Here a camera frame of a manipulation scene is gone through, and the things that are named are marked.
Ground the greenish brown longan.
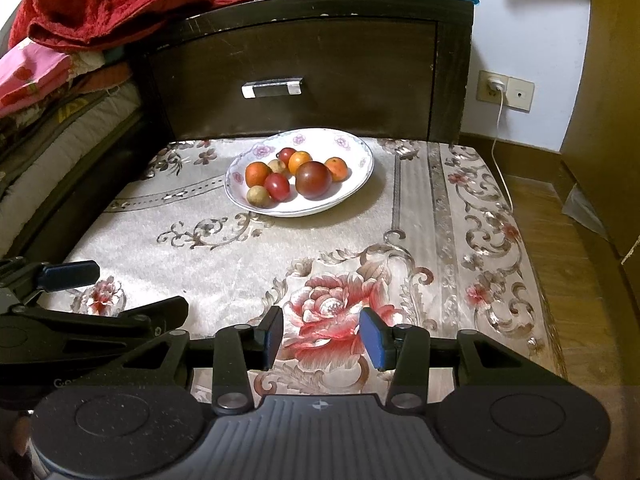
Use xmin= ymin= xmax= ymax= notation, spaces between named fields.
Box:
xmin=246 ymin=185 xmax=272 ymax=209

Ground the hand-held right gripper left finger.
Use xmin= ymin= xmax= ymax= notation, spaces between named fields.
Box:
xmin=95 ymin=305 xmax=285 ymax=413

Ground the dark wooden nightstand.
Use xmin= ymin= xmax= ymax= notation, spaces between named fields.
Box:
xmin=132 ymin=0 xmax=476 ymax=143

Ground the red towel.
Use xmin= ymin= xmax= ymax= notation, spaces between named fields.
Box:
xmin=9 ymin=0 xmax=266 ymax=53

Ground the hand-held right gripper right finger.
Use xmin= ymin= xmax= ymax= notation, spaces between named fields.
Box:
xmin=359 ymin=307 xmax=568 ymax=411

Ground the dark quilt with yellow print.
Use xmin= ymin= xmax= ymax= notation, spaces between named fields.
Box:
xmin=0 ymin=67 xmax=136 ymax=161

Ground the beige wall socket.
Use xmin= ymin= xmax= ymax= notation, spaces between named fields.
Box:
xmin=477 ymin=70 xmax=509 ymax=106
xmin=507 ymin=77 xmax=535 ymax=111

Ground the dark wooden bed frame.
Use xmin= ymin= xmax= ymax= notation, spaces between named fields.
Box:
xmin=0 ymin=110 xmax=156 ymax=261

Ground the small dark red tomato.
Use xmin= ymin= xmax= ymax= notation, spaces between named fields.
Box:
xmin=264 ymin=172 xmax=291 ymax=202

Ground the pink floral blanket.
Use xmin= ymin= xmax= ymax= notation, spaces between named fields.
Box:
xmin=0 ymin=37 xmax=73 ymax=120

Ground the large dark red tomato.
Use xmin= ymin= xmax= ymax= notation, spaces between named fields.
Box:
xmin=295 ymin=161 xmax=332 ymax=197

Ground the white cable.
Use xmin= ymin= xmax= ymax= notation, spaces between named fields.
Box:
xmin=490 ymin=87 xmax=516 ymax=213

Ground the silver drawer handle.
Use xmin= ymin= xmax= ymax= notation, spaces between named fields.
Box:
xmin=241 ymin=77 xmax=304 ymax=98

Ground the white floral rim plate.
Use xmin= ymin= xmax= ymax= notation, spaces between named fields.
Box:
xmin=224 ymin=128 xmax=375 ymax=218

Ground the beige quilted mattress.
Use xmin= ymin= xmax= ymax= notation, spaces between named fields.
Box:
xmin=0 ymin=82 xmax=146 ymax=246

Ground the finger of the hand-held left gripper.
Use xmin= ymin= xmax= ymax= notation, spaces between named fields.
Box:
xmin=15 ymin=259 xmax=102 ymax=307
xmin=47 ymin=296 xmax=191 ymax=362

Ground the beige floral cloth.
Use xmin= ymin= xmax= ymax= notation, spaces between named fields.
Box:
xmin=37 ymin=137 xmax=568 ymax=403

